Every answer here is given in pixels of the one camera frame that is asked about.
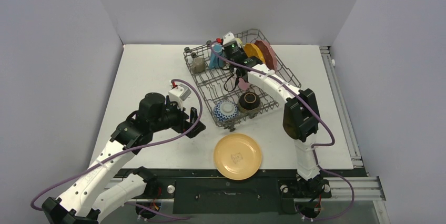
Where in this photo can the pink polka dot plate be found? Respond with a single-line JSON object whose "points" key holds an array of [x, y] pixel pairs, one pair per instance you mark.
{"points": [[268, 53]]}

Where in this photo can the light pink bottom plate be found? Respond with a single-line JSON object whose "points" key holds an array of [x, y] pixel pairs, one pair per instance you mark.
{"points": [[243, 85]]}

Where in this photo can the orange patterned small bowl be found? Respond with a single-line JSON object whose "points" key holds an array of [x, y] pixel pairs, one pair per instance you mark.
{"points": [[225, 110]]}

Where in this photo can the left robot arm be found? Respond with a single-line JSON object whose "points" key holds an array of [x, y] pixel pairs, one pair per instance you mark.
{"points": [[87, 200]]}

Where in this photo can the yellow plate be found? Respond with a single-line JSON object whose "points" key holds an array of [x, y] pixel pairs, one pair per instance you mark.
{"points": [[253, 50]]}

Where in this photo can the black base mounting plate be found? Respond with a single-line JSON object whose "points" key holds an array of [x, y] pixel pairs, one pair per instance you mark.
{"points": [[205, 191]]}

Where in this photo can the dark brown glazed bowl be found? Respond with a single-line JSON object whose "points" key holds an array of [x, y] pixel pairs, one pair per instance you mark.
{"points": [[248, 101]]}

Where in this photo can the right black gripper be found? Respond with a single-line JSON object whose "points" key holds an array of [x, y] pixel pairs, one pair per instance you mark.
{"points": [[229, 52]]}

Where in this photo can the small grey cup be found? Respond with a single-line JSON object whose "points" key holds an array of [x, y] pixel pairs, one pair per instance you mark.
{"points": [[198, 65]]}

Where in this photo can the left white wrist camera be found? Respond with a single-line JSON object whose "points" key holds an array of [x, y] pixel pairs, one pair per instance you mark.
{"points": [[178, 95]]}

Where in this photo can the beige bear print plate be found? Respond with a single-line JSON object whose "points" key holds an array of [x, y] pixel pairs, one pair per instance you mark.
{"points": [[237, 156]]}

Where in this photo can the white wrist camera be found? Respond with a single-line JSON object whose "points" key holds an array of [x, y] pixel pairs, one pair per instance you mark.
{"points": [[227, 38], [178, 95]]}

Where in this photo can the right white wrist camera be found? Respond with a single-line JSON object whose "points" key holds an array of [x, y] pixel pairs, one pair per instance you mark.
{"points": [[227, 38]]}

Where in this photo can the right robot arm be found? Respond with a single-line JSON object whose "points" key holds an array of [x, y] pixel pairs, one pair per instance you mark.
{"points": [[301, 117]]}

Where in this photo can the blue handled white mug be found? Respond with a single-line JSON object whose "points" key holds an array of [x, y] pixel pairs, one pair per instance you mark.
{"points": [[215, 61]]}

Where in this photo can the grey wire dish rack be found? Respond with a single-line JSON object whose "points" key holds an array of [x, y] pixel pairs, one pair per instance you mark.
{"points": [[220, 83]]}

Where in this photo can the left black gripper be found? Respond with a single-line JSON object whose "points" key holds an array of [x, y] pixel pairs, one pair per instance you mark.
{"points": [[183, 124]]}

